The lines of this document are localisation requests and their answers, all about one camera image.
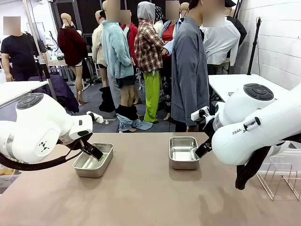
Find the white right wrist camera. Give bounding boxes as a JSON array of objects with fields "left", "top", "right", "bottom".
[{"left": 190, "top": 106, "right": 210, "bottom": 121}]

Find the man in black t-shirt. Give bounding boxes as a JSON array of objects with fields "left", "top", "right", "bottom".
[{"left": 0, "top": 16, "right": 40, "bottom": 82}]

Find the mannequin in red jacket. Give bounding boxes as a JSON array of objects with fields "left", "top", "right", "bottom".
[{"left": 119, "top": 10, "right": 139, "bottom": 69}]

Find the mannequin in white shirt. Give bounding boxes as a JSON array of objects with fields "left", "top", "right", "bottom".
[{"left": 199, "top": 18, "right": 242, "bottom": 68}]

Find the person in grey jacket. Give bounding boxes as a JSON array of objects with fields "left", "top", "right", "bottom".
[{"left": 171, "top": 0, "right": 210, "bottom": 133}]

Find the small white work table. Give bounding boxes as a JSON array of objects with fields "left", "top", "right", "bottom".
[{"left": 0, "top": 80, "right": 49, "bottom": 107}]

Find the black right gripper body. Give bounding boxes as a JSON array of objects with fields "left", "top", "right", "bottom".
[{"left": 202, "top": 114, "right": 216, "bottom": 142}]

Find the rectangular stainless steel container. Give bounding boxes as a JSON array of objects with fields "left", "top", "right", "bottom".
[
  {"left": 72, "top": 142, "right": 114, "bottom": 178},
  {"left": 168, "top": 136, "right": 201, "bottom": 170}
]

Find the mannequin in blue fleece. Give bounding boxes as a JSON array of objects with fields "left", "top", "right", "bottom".
[{"left": 100, "top": 0, "right": 136, "bottom": 118}]

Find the mannequin blue shirt red top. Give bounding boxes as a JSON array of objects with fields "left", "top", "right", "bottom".
[{"left": 160, "top": 19, "right": 183, "bottom": 55}]

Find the large white side table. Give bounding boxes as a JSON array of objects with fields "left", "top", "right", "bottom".
[{"left": 208, "top": 73, "right": 290, "bottom": 102}]

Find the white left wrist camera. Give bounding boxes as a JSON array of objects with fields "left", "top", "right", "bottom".
[{"left": 86, "top": 111, "right": 103, "bottom": 124}]

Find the mannequin in dark coat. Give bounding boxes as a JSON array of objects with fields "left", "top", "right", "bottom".
[{"left": 224, "top": 0, "right": 248, "bottom": 48}]

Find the dark purple draped cloth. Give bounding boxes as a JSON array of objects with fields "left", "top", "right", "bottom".
[{"left": 28, "top": 74, "right": 80, "bottom": 114}]

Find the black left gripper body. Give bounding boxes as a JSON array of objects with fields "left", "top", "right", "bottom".
[{"left": 79, "top": 138, "right": 95, "bottom": 153}]

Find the metal wire lid rack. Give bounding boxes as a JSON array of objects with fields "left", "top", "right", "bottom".
[{"left": 255, "top": 163, "right": 301, "bottom": 201}]

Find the mannequin in maroon sweater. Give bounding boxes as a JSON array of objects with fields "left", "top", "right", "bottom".
[{"left": 57, "top": 12, "right": 88, "bottom": 105}]

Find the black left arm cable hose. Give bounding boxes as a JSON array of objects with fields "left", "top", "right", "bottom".
[{"left": 0, "top": 133, "right": 94, "bottom": 171}]

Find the mannequin in cream jacket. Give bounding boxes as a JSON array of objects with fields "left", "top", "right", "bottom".
[{"left": 91, "top": 10, "right": 109, "bottom": 88}]

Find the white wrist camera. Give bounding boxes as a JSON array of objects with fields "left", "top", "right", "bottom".
[
  {"left": 190, "top": 106, "right": 210, "bottom": 121},
  {"left": 86, "top": 111, "right": 103, "bottom": 124}
]

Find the mannequin in plaid shirt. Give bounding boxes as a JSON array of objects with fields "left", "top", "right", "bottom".
[{"left": 133, "top": 1, "right": 166, "bottom": 123}]

